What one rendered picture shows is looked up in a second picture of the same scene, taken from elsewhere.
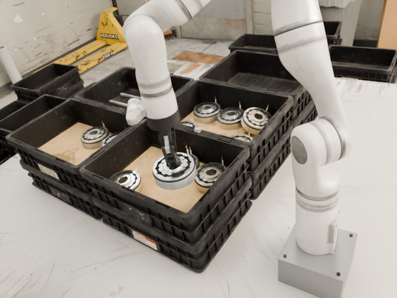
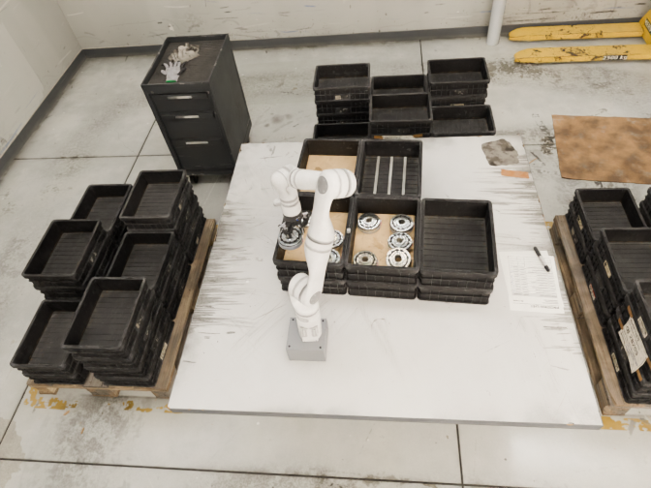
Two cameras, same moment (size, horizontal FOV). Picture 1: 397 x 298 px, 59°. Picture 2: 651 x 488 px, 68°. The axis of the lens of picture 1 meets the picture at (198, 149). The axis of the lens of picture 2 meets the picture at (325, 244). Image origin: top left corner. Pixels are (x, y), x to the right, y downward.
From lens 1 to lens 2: 152 cm
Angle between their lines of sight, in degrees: 47
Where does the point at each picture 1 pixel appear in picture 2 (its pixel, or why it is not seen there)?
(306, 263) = (292, 330)
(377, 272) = (319, 375)
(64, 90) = (460, 94)
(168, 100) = (287, 210)
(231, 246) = not seen: hidden behind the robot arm
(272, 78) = (484, 248)
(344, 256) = (302, 347)
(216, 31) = not seen: outside the picture
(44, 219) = not seen: hidden behind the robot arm
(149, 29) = (275, 180)
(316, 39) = (310, 248)
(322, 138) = (294, 287)
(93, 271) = (265, 242)
